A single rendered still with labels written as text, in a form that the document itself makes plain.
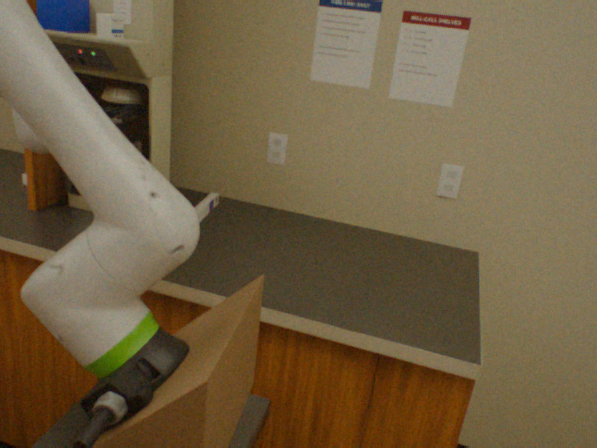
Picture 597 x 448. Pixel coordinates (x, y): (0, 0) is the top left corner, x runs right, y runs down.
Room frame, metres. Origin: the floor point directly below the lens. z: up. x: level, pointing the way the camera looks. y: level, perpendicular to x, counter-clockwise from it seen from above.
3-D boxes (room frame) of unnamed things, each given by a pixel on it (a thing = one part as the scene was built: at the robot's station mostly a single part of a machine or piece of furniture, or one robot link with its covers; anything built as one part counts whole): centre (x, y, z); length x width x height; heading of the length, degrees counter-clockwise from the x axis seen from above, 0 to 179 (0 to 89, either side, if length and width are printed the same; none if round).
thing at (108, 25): (1.53, 0.58, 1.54); 0.05 x 0.05 x 0.06; 70
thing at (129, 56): (1.55, 0.64, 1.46); 0.32 x 0.12 x 0.10; 75
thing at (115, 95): (1.60, 0.63, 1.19); 0.30 x 0.01 x 0.40; 74
